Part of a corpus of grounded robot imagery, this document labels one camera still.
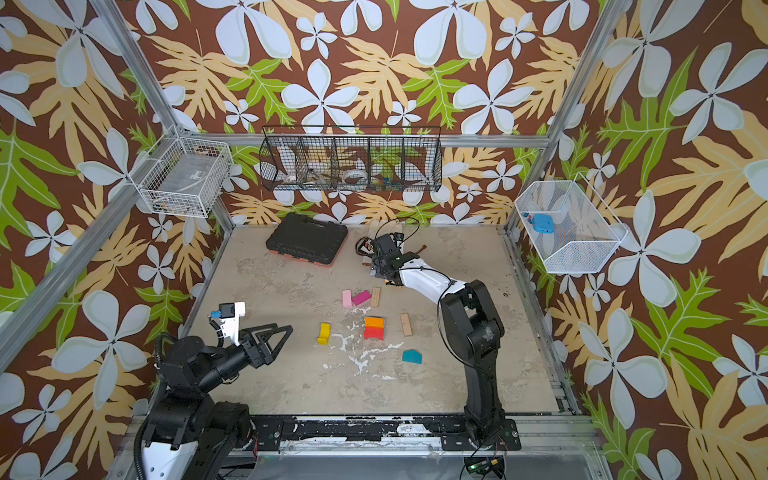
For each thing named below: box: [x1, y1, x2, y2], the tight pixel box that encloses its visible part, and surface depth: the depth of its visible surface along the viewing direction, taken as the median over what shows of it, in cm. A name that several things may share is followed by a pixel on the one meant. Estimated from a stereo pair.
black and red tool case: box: [266, 214, 349, 267], surface depth 113 cm
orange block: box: [364, 317, 385, 327], surface depth 93 cm
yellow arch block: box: [317, 323, 331, 345], surface depth 93 cm
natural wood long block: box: [400, 313, 413, 337], surface depth 95 cm
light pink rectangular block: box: [342, 290, 352, 308], surface depth 100 cm
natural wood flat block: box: [371, 286, 382, 308], surface depth 100 cm
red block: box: [363, 326, 385, 341], surface depth 92 cm
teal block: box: [402, 349, 423, 364], surface depth 90 cm
